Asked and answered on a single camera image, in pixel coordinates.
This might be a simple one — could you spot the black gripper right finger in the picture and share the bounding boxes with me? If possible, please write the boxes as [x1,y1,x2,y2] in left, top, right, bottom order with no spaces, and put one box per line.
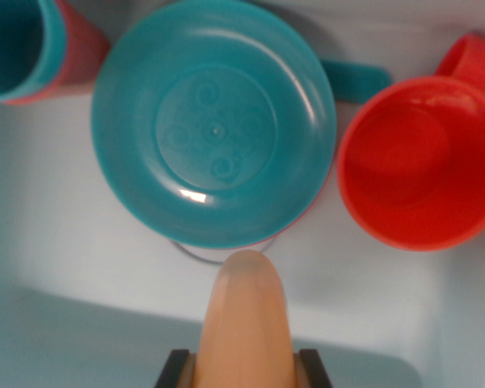
[293,349,332,388]

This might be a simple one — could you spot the teal plastic plate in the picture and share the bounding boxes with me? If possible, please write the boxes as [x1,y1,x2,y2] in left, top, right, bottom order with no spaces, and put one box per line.
[91,8,337,248]

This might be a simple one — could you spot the light blue toy sink unit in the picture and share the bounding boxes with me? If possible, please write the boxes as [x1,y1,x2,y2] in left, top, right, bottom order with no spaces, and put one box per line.
[0,0,485,388]

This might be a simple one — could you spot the red plastic mug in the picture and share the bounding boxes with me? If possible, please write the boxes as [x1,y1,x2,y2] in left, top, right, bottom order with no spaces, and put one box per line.
[336,34,485,252]

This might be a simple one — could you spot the teal plastic cup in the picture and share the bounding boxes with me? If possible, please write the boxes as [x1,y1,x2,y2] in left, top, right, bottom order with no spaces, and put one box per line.
[0,0,68,102]

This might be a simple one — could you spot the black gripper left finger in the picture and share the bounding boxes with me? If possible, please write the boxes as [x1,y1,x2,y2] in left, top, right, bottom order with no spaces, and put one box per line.
[155,349,199,388]

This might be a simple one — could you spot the grey sink drain ring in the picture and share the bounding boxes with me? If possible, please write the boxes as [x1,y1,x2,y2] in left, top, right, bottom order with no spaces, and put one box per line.
[169,238,276,266]

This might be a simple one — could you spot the teal utensil handle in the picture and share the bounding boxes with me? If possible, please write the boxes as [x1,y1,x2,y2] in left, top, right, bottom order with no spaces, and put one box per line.
[321,58,390,102]

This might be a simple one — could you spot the red plastic cup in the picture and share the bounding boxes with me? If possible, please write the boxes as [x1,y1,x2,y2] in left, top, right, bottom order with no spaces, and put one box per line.
[2,0,111,107]

